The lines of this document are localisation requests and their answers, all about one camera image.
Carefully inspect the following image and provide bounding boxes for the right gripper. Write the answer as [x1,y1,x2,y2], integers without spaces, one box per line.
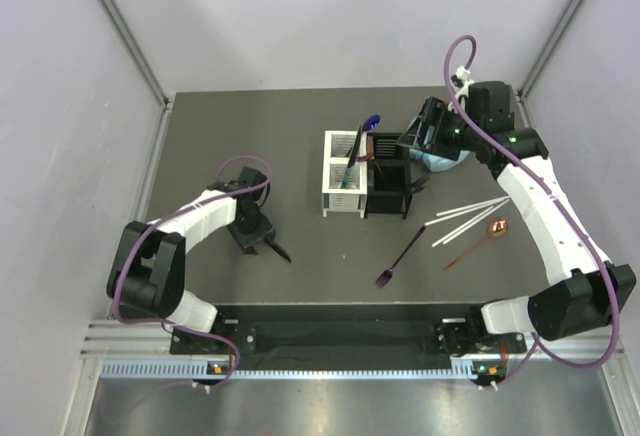
[397,98,482,162]

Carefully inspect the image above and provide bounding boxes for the black knife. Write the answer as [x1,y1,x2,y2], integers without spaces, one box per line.
[266,238,292,263]

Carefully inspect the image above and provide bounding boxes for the light blue headphones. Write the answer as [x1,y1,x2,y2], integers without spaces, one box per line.
[409,149,470,173]

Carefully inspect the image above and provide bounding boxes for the rainbow spoon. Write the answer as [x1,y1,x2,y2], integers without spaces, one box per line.
[362,115,381,132]

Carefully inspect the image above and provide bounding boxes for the black utensil container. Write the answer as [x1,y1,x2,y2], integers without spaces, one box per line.
[365,132,412,220]

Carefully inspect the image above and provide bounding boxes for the blue fork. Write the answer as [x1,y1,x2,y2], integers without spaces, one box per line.
[408,175,430,195]

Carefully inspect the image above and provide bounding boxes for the white-blade green-handle knife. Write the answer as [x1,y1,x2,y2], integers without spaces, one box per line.
[340,125,363,189]

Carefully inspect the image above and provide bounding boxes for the white utensil container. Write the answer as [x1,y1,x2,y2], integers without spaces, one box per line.
[321,130,368,219]

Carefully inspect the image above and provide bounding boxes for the white chopstick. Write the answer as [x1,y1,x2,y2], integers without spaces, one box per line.
[436,196,510,218]
[431,205,498,248]
[423,200,509,228]

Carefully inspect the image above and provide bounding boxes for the copper spoon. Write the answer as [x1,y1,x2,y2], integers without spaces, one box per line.
[444,219,509,271]

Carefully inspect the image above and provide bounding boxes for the purple fork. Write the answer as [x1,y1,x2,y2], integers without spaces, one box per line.
[375,225,426,288]

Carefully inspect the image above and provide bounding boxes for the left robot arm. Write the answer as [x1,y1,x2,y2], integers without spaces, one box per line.
[106,167,275,353]

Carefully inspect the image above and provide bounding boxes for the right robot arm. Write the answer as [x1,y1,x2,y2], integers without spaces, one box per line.
[397,68,636,352]

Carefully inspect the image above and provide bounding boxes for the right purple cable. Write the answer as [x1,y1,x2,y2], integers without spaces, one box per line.
[443,34,624,392]

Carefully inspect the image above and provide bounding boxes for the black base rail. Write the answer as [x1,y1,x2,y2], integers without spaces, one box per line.
[164,300,531,372]

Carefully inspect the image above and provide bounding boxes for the perforated cable duct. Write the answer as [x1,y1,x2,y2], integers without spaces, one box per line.
[100,359,478,380]

